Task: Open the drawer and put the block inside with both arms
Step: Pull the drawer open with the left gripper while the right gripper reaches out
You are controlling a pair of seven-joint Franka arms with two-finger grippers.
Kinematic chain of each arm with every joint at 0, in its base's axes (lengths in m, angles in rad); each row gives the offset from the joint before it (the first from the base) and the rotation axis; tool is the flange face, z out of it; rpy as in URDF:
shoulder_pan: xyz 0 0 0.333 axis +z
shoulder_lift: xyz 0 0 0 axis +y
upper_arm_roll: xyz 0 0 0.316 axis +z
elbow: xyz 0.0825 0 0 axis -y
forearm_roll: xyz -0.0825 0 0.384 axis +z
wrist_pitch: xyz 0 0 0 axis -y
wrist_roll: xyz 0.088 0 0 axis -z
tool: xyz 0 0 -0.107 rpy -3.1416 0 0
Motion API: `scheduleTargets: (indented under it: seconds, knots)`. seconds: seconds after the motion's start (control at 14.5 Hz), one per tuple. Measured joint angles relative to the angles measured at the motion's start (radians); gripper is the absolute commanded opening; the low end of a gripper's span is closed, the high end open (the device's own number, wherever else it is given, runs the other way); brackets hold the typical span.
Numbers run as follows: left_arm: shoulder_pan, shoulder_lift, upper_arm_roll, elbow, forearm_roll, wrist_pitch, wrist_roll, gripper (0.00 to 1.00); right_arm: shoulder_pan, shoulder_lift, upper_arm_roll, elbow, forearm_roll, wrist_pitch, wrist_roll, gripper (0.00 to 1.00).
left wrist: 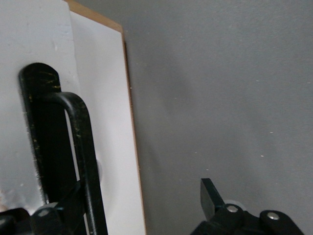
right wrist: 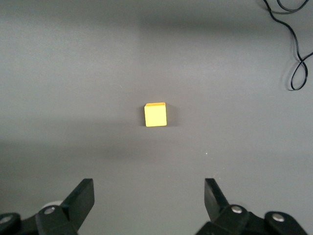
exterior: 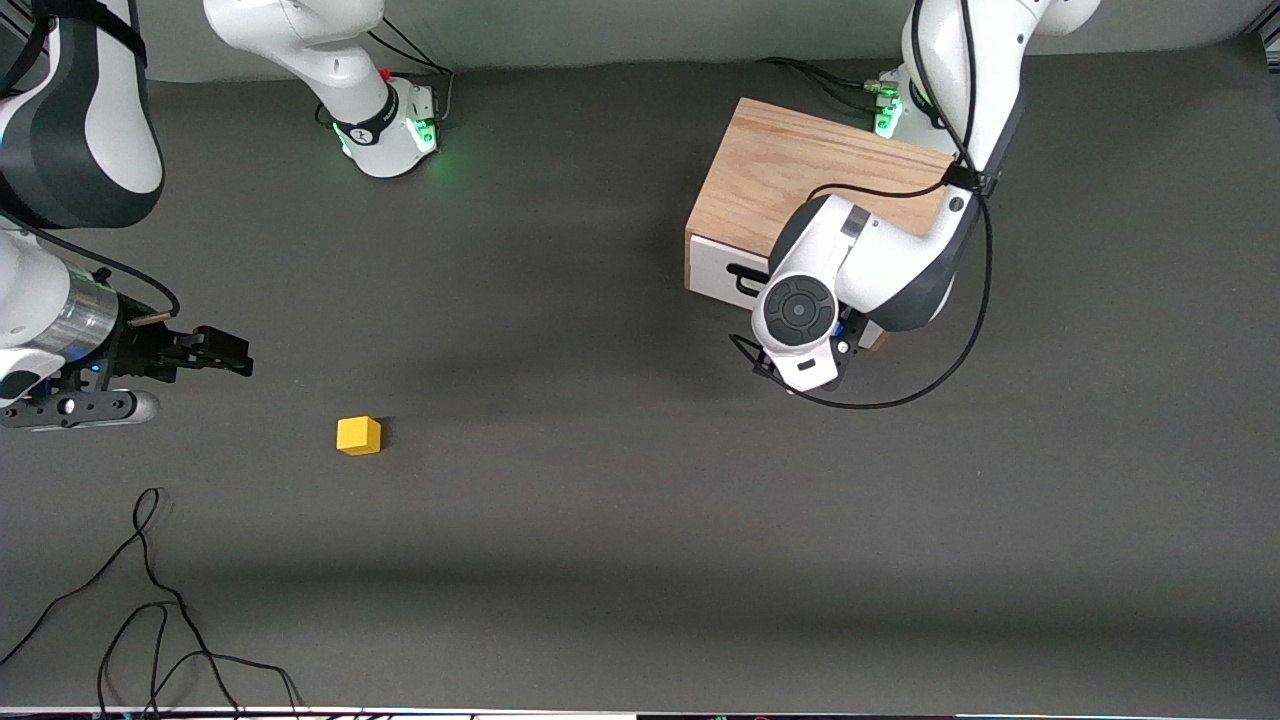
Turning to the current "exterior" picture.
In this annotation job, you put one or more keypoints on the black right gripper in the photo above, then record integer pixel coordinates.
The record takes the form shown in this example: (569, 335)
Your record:
(148, 351)

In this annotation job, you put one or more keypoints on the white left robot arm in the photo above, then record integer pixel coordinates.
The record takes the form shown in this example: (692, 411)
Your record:
(870, 260)

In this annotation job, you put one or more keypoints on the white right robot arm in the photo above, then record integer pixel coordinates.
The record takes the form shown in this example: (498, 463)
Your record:
(60, 150)

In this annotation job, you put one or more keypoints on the white-fronted wooden drawer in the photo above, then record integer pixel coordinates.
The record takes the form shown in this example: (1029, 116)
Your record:
(712, 268)

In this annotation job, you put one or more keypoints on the light wooden cabinet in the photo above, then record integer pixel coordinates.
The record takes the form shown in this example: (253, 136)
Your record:
(760, 170)

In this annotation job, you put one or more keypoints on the yellow cube block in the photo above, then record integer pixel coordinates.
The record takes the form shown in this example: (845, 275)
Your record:
(358, 436)

